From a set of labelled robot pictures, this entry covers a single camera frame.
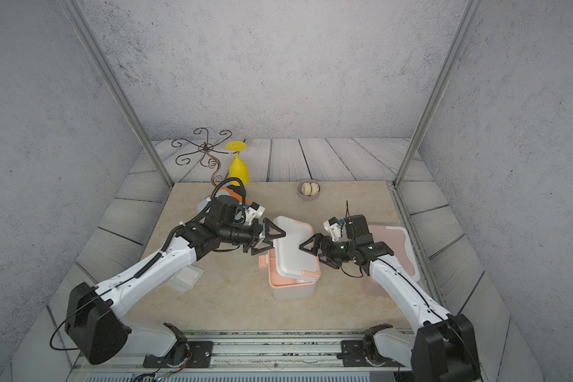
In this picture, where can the grey round object behind box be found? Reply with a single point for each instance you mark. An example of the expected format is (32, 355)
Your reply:
(308, 190)

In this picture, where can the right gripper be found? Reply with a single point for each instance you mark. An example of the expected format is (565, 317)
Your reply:
(318, 238)

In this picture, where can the left aluminium frame post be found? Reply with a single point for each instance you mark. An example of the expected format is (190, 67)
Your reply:
(88, 40)

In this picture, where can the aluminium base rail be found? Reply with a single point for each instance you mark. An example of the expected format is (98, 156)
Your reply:
(242, 356)

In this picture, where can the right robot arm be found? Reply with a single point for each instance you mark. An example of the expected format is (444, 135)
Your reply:
(442, 346)

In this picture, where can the yellow plastic wine glass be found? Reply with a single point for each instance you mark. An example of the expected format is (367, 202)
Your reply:
(238, 168)

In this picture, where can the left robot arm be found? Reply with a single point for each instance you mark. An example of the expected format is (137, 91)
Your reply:
(94, 315)

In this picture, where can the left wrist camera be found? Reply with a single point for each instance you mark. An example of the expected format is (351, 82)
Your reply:
(253, 211)

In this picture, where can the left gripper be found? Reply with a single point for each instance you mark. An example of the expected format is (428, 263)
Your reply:
(267, 237)

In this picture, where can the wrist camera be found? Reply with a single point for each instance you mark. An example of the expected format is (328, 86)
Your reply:
(334, 228)
(253, 211)

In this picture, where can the brown wire glass rack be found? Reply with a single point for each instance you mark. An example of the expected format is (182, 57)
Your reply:
(207, 148)

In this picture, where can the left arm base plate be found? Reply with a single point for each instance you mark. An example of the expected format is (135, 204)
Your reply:
(196, 354)

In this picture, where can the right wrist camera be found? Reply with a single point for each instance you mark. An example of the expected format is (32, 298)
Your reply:
(334, 228)

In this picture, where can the right aluminium frame post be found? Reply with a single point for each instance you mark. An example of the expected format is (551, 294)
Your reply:
(451, 60)

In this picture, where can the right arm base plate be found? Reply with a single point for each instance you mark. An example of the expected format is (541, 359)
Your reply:
(357, 353)

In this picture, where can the white pink medicine box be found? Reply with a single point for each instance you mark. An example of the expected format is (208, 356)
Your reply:
(292, 272)

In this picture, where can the aluminium frame post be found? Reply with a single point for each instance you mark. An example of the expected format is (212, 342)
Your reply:
(88, 40)
(451, 60)

